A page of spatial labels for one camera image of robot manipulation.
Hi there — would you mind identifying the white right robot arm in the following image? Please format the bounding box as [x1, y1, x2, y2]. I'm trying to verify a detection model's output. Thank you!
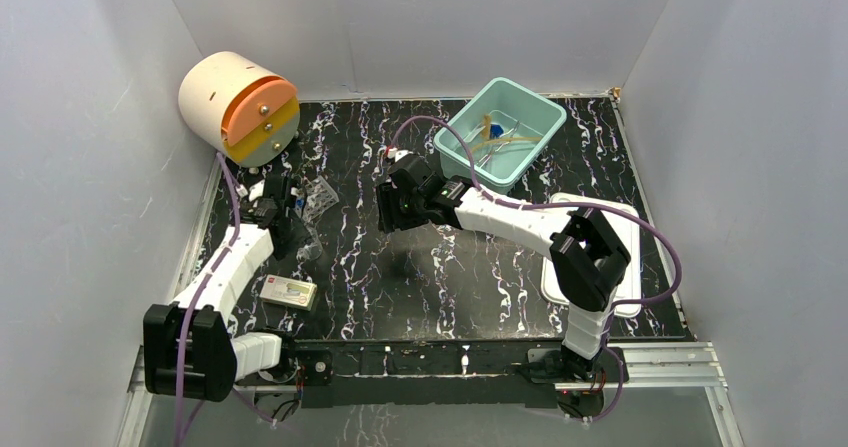
[376, 148, 633, 381]

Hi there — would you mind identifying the white red slide box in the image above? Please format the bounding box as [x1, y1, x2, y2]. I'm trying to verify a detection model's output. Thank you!
[259, 275, 318, 311]

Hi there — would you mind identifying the white orange cylinder drum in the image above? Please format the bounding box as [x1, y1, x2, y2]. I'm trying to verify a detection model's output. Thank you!
[178, 51, 300, 168]

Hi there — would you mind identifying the mint green plastic bin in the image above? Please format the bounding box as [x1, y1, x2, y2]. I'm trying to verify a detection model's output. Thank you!
[434, 77, 567, 194]

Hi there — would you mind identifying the amber rubber tube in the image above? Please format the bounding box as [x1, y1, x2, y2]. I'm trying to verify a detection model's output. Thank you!
[470, 114, 542, 153]

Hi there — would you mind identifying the clear glass beaker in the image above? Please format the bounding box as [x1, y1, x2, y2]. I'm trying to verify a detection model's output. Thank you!
[296, 232, 323, 262]

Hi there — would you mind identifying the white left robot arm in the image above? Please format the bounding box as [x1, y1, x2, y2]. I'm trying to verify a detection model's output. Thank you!
[143, 175, 306, 402]

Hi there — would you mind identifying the white plastic bin lid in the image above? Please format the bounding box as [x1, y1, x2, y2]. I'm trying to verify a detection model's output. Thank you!
[540, 192, 643, 319]

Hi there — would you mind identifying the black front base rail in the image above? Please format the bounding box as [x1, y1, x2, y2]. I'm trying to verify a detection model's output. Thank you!
[234, 339, 637, 409]

